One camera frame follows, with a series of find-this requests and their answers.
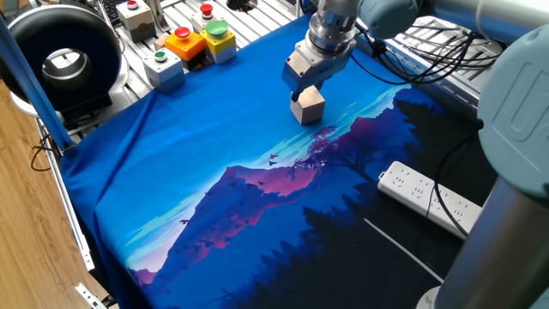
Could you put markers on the grey metal stand bracket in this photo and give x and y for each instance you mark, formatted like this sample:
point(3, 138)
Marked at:
point(156, 15)

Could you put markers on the tiny wooden block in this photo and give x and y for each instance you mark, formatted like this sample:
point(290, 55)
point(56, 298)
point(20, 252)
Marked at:
point(161, 42)

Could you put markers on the black keyboard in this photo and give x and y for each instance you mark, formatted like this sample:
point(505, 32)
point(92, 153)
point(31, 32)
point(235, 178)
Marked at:
point(109, 8)

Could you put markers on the silver Schunk gripper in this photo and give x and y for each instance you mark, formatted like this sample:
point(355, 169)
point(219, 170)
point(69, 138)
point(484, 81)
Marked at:
point(309, 68)

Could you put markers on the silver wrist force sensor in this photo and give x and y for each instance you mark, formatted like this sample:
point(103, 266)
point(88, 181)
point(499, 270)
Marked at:
point(330, 32)

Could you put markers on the aluminium table edge rail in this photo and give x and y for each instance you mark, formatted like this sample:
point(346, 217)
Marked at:
point(429, 88)

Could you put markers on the light wooden cube block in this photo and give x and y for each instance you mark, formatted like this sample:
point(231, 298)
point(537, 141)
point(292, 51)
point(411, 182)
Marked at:
point(309, 109)

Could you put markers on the white angle bracket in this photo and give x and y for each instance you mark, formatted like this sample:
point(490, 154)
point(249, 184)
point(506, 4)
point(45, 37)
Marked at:
point(90, 296)

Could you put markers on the white table side rail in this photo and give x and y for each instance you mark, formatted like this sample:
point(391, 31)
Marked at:
point(73, 223)

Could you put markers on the blue mountain print cloth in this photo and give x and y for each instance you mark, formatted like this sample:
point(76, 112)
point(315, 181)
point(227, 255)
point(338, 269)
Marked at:
point(193, 129)

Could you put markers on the grey box small green button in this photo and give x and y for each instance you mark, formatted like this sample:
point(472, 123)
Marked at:
point(165, 73)

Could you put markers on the blue metal pole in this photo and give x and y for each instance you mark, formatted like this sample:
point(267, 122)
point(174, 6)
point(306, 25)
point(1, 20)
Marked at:
point(38, 94)

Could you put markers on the silver UR5 robot arm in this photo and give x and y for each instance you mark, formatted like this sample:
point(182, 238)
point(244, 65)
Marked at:
point(514, 107)

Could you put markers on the white power strip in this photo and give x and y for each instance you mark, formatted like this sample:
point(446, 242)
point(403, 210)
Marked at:
point(407, 184)

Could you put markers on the yellow box green mushroom button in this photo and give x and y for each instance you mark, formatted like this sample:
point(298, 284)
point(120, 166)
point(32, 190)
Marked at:
point(218, 43)

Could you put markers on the white zip tie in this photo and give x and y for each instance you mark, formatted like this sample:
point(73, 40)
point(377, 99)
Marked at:
point(403, 250)

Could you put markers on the white box red button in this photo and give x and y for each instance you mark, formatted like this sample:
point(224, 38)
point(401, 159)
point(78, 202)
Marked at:
point(201, 21)

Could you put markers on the orange box red mushroom button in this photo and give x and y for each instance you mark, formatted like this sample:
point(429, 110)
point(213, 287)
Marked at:
point(186, 47)

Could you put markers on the grey box red button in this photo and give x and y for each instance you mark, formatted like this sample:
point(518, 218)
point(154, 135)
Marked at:
point(137, 23)

